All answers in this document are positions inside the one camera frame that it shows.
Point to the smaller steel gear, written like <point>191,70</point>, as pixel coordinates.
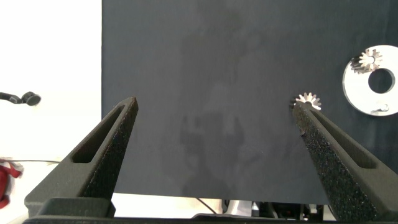
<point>313,99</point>

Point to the round white plate with pins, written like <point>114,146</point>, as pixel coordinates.
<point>354,90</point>

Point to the robot torso base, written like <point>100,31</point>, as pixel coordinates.
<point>273,210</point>

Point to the larger steel gear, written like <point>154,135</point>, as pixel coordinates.
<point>363,65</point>

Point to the dark mat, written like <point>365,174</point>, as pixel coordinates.
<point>205,62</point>

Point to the red object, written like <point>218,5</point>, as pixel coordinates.
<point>4,183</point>

